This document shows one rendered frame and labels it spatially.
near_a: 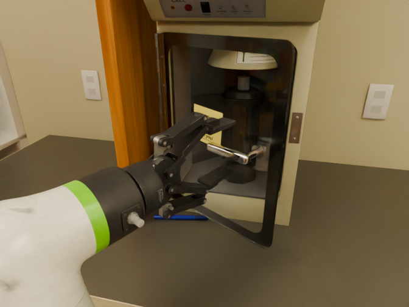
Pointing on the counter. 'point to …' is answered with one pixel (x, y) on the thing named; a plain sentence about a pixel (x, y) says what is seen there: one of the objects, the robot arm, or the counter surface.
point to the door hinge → (158, 72)
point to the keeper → (296, 127)
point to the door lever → (257, 151)
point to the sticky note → (208, 118)
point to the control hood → (302, 16)
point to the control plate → (258, 7)
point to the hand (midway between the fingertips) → (220, 150)
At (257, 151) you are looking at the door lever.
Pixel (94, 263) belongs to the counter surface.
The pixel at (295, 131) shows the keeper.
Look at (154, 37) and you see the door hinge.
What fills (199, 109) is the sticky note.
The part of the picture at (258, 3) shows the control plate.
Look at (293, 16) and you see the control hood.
